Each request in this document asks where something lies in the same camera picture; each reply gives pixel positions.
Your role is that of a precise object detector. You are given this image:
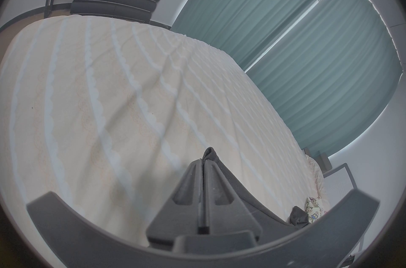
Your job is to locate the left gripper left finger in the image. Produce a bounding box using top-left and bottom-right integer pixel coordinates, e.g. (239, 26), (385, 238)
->
(146, 160), (204, 240)

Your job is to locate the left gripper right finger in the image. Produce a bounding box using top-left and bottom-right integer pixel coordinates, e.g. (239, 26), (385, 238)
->
(204, 160), (263, 238)

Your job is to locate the black T-shirt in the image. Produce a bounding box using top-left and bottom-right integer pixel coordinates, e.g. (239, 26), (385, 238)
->
(203, 147), (310, 231)

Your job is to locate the white printed pyjama top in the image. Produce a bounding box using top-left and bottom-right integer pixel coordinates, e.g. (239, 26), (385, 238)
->
(304, 196), (327, 223)

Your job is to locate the pale pink pillow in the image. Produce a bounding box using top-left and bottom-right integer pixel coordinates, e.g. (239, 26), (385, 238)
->
(304, 156), (330, 207)

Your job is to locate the grey bedside table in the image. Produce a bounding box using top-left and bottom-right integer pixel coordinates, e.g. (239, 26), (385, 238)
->
(303, 148), (332, 171)

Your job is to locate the bed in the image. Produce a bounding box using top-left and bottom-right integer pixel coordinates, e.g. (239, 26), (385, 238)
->
(0, 15), (358, 256)

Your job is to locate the blue-green curtain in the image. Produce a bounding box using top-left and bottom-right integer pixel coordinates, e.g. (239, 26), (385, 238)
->
(246, 0), (403, 160)
(171, 0), (345, 71)

